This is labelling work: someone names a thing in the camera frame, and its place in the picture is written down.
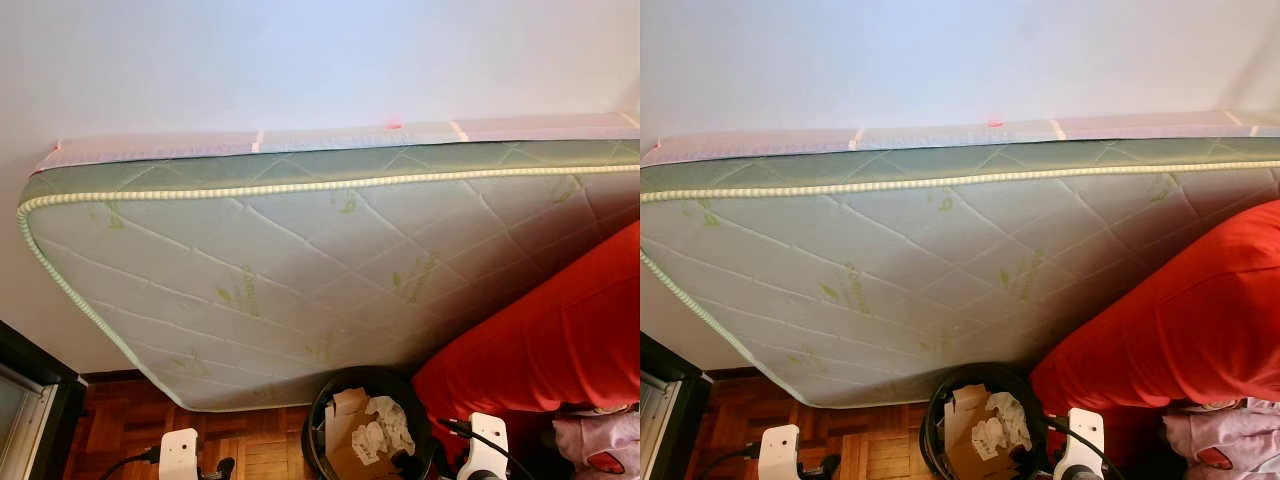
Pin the black waste bin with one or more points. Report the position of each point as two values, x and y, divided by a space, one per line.
315 440
932 435

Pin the brown cardboard piece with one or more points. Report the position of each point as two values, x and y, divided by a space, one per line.
965 448
345 450

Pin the black framed glass cabinet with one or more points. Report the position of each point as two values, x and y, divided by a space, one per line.
40 400
670 410

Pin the crumpled white paper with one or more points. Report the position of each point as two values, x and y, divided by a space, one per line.
1000 425
385 430

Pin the pink cartoon print blanket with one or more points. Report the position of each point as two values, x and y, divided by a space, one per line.
600 440
1230 435

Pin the thick red cushion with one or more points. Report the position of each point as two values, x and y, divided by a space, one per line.
1180 320
560 330

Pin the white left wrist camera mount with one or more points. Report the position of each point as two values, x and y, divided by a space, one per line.
778 452
180 455

